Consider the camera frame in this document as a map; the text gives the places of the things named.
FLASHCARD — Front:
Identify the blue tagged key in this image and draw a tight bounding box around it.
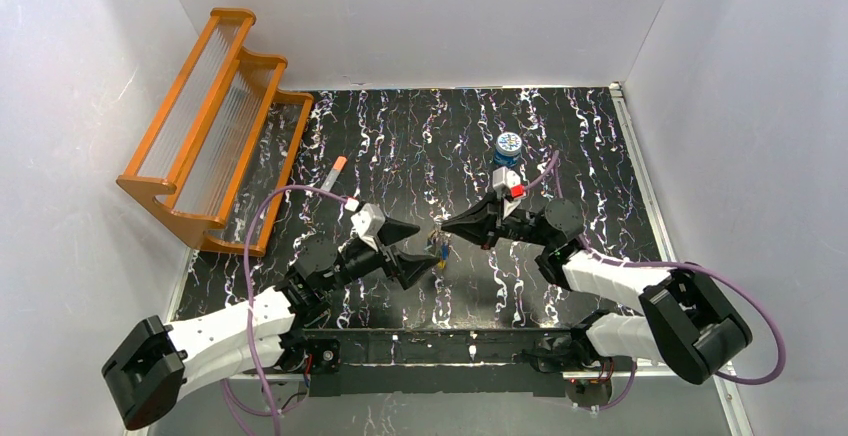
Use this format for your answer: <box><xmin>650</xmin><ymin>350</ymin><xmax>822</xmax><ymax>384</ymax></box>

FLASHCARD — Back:
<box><xmin>428</xmin><ymin>232</ymin><xmax>451</xmax><ymax>270</ymax></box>

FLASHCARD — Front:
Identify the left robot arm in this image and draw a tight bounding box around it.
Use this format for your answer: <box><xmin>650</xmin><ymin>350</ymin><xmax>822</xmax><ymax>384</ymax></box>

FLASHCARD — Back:
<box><xmin>101</xmin><ymin>218</ymin><xmax>439</xmax><ymax>431</ymax></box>

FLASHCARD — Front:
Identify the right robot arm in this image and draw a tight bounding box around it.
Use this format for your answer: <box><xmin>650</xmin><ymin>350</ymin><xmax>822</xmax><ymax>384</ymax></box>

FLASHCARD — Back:
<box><xmin>441</xmin><ymin>192</ymin><xmax>753</xmax><ymax>384</ymax></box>

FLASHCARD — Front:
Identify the blue round tin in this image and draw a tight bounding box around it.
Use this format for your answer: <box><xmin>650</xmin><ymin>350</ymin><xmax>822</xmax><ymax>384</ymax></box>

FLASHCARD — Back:
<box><xmin>493</xmin><ymin>131</ymin><xmax>523</xmax><ymax>168</ymax></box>

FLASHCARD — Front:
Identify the orange capped white highlighter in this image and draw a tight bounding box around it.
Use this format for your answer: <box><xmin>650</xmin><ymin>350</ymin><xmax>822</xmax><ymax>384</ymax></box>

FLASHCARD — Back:
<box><xmin>320</xmin><ymin>156</ymin><xmax>347</xmax><ymax>192</ymax></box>

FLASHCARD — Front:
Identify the orange wooden tiered rack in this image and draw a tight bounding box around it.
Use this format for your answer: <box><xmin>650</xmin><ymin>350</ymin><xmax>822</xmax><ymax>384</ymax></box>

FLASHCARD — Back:
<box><xmin>116</xmin><ymin>7</ymin><xmax>314</xmax><ymax>256</ymax></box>

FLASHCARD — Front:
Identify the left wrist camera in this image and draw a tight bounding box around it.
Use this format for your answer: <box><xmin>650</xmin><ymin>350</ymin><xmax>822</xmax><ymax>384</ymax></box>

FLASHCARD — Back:
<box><xmin>344</xmin><ymin>197</ymin><xmax>386</xmax><ymax>251</ymax></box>

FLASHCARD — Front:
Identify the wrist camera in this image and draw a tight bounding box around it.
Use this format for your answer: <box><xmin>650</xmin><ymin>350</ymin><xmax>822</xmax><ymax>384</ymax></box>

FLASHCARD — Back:
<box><xmin>344</xmin><ymin>197</ymin><xmax>386</xmax><ymax>251</ymax></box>
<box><xmin>492</xmin><ymin>167</ymin><xmax>527</xmax><ymax>218</ymax></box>

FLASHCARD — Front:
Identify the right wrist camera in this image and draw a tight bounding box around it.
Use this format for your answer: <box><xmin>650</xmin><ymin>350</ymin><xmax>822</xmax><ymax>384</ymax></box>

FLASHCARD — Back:
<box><xmin>492</xmin><ymin>167</ymin><xmax>527</xmax><ymax>218</ymax></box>

